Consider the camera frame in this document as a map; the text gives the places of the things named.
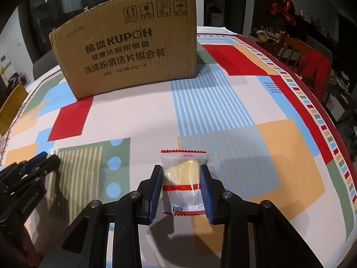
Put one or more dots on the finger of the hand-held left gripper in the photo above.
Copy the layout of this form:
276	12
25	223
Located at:
47	166
33	162

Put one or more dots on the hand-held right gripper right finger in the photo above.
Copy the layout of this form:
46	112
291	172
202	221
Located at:
207	195

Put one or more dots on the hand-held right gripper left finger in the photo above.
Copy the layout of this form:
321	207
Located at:
155	195

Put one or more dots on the clear packet with yellow cake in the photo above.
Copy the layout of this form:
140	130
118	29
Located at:
181	170

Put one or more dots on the printed cardboard box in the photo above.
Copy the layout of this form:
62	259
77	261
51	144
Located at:
125	69

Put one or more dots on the brown woven box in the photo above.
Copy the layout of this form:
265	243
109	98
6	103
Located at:
12	109

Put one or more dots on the white storage shelf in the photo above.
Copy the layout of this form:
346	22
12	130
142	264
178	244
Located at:
18	78

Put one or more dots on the grey dining chair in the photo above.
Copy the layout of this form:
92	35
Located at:
46	65

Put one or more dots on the dark coffee table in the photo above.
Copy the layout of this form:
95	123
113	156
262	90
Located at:
339	100

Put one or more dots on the red garment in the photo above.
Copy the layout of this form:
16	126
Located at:
315	72

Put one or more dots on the glass sliding door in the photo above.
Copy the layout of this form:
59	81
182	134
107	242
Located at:
69	2

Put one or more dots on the low white sideboard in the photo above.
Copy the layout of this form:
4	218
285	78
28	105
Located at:
262	37

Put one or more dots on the wooden chair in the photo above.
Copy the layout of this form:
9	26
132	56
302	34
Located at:
287	47

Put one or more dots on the white bag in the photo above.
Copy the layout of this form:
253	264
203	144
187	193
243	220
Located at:
217	19

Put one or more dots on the red foil balloons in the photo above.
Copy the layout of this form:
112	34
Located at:
284	12

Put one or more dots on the dark wood cabinet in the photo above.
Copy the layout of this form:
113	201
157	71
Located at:
267	0

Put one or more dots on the white wall intercom panel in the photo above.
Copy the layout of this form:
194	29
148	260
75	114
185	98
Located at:
4	60

